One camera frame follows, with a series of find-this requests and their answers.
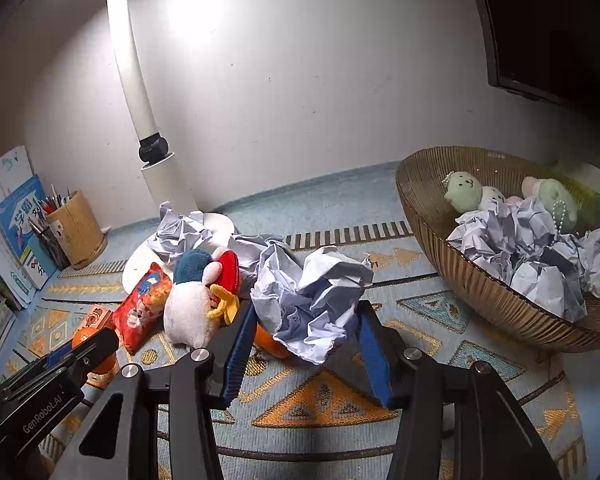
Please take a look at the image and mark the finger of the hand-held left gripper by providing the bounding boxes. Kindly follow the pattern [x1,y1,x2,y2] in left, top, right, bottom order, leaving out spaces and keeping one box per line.
[0,343,82,400]
[64,328,121,386]

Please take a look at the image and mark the white plush duck toy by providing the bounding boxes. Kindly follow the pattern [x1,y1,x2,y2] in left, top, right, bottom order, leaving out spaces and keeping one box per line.
[162,247,242,352]

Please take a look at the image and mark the small orange box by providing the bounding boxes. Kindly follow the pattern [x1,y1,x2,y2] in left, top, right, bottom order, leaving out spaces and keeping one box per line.
[81,305,114,332]

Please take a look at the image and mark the dark mesh pencil cup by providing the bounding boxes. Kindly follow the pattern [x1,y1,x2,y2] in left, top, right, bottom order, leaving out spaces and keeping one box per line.
[27,184,74,272]

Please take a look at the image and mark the dark wall screen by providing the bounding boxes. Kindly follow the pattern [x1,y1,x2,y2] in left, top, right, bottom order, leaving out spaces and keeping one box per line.
[462,0,600,111]

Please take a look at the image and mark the brown woven basket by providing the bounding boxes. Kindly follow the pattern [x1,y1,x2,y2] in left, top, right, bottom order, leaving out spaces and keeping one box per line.
[395,146,600,353]

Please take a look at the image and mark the white desk lamp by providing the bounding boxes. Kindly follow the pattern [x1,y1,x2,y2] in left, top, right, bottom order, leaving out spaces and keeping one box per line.
[39,0,237,295]

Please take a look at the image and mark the pile of papers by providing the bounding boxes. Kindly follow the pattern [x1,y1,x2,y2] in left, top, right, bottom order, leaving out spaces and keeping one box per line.
[446,196,600,324]

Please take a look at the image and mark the patterned woven mat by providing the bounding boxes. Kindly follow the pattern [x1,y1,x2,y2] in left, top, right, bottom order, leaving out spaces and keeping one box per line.
[0,160,590,480]

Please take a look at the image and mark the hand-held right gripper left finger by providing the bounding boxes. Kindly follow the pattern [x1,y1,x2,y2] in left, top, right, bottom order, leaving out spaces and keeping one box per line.
[55,302,259,480]

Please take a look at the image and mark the red snack packet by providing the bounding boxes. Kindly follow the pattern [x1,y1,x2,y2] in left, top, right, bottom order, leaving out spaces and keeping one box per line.
[112,262,174,356]

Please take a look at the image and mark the white paper ball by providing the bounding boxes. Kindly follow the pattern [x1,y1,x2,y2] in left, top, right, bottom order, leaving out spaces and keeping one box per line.
[251,244,377,367]
[146,201,231,267]
[226,232,293,283]

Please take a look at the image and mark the bamboo pen holder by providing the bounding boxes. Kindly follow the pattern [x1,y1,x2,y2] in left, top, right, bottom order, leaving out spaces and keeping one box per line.
[45,190,109,271]

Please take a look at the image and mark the books and papers stack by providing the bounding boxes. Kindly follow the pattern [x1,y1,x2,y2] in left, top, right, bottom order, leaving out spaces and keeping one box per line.
[0,146,47,306]

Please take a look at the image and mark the blue illustrated book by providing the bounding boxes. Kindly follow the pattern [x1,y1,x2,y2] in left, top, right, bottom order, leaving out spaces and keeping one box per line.
[0,175,59,292]

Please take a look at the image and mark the plush dango string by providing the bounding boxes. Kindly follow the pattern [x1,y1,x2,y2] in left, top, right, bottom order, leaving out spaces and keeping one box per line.
[441,170,523,213]
[520,175,582,237]

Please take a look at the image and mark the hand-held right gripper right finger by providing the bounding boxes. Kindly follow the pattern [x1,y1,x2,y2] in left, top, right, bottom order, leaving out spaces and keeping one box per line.
[354,300,563,480]

